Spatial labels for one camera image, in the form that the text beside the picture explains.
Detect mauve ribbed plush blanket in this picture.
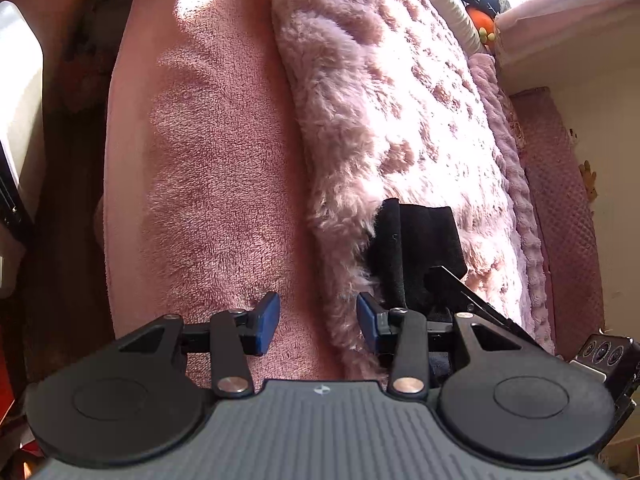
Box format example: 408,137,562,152
467,51,557,357

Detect black pants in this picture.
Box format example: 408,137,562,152
366,198,469,312

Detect white box-shaped furniture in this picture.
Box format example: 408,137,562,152
0,0,46,301

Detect orange plush toy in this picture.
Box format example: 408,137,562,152
466,7,501,54

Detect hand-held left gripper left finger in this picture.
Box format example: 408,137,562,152
116,291,281,399

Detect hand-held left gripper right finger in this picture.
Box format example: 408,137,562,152
355,292,547,402

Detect quilted pink headboard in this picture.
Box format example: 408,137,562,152
509,87,607,361

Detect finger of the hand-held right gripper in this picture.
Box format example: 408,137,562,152
423,265,545,351

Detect yellow wall decoration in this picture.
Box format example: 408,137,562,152
579,160,599,200

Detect pink fluffy blanket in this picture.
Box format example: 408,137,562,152
272,0,541,380

